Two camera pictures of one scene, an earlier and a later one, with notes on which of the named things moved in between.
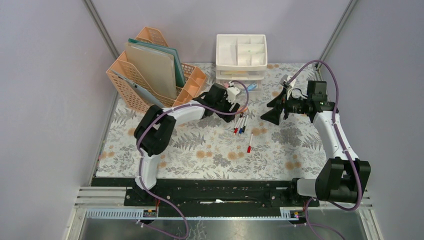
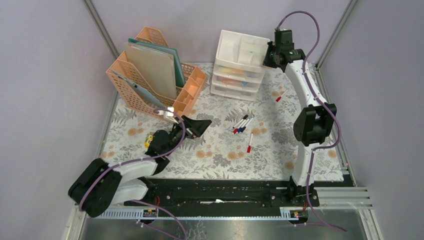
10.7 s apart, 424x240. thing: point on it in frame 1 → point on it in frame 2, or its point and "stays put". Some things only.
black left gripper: x=229 y=106 → x=197 y=126
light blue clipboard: x=148 y=94 stays put
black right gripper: x=274 y=115 → x=266 y=61
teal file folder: x=180 y=80 stays put
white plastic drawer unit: x=242 y=58 stays put
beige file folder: x=157 y=69 stays put
